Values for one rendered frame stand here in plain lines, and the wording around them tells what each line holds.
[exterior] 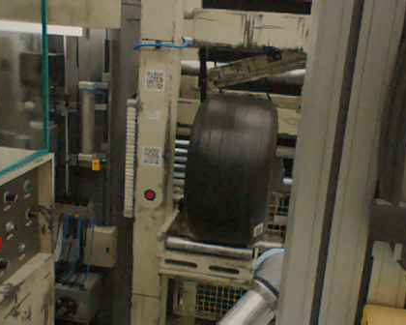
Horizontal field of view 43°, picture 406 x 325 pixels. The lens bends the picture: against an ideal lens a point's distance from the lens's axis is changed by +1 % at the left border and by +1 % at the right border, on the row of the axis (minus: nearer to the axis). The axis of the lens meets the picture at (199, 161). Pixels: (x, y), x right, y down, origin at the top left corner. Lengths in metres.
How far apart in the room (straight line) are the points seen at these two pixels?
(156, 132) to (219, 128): 0.29
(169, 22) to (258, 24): 0.40
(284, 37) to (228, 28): 0.23
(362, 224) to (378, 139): 0.09
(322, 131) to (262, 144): 1.26
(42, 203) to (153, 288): 0.62
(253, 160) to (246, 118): 0.16
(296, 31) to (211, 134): 0.59
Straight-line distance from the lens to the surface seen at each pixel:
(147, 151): 2.00
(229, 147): 1.76
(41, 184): 1.86
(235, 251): 1.98
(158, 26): 1.93
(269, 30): 2.13
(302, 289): 0.57
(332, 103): 0.51
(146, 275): 2.19
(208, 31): 2.16
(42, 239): 1.94
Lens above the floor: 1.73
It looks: 15 degrees down
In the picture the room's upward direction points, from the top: 4 degrees clockwise
